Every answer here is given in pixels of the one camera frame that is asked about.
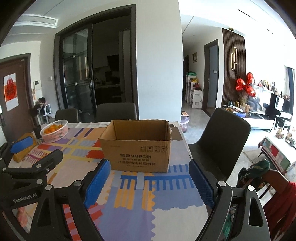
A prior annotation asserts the yellow woven tissue box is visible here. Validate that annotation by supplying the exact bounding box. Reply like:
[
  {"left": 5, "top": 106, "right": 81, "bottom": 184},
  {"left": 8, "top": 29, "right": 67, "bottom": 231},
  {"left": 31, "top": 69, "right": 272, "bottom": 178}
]
[{"left": 11, "top": 133, "right": 37, "bottom": 163}]

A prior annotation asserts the pink basket of oranges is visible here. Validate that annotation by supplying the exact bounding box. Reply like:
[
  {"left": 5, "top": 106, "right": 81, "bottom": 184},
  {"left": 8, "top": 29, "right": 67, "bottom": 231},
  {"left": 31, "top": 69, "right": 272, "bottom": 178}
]
[{"left": 40, "top": 120, "right": 69, "bottom": 143}]

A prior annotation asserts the brown entrance door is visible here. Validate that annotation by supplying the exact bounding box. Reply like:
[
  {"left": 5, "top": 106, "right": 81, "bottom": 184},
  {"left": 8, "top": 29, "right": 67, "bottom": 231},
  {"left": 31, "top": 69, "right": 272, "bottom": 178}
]
[{"left": 1, "top": 53, "right": 37, "bottom": 142}]

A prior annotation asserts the dark chair right side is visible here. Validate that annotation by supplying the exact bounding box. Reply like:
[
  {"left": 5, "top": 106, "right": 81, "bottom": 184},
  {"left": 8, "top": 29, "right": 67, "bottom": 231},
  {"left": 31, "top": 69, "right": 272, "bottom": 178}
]
[{"left": 189, "top": 108, "right": 251, "bottom": 181}]

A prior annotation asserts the dark chair far left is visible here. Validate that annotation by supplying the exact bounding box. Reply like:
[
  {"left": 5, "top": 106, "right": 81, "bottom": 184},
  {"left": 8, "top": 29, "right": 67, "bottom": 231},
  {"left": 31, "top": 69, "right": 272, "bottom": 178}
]
[{"left": 55, "top": 108, "right": 79, "bottom": 123}]

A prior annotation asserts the colourful patterned tablecloth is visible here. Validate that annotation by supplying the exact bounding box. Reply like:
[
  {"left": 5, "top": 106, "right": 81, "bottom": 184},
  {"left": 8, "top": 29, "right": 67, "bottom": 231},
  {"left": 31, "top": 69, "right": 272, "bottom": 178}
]
[{"left": 10, "top": 122, "right": 208, "bottom": 240}]

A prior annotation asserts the brown cardboard box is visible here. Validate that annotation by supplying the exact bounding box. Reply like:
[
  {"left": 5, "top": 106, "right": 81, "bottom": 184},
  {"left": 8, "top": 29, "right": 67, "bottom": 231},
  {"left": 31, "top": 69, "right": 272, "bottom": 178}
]
[{"left": 99, "top": 120, "right": 171, "bottom": 173}]

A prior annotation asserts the dark chair behind table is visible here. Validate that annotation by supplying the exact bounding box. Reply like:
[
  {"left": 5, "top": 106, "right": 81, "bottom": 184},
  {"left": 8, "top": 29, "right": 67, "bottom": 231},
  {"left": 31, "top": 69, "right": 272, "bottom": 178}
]
[{"left": 95, "top": 102, "right": 137, "bottom": 122}]

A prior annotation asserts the white storage shelf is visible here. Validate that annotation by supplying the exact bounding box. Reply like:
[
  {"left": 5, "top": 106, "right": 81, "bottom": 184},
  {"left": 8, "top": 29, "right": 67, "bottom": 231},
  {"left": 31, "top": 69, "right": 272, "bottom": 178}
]
[{"left": 185, "top": 71, "right": 203, "bottom": 109}]

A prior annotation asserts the red balloon decoration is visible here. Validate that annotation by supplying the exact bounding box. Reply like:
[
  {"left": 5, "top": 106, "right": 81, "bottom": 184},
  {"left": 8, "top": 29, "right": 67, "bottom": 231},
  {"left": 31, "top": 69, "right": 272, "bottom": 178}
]
[{"left": 235, "top": 72, "right": 256, "bottom": 97}]

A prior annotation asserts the black glass sliding door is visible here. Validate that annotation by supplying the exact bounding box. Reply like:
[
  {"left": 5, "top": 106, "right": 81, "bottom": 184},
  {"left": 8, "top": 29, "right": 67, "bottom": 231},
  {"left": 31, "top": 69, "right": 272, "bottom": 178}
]
[{"left": 54, "top": 4, "right": 138, "bottom": 122}]

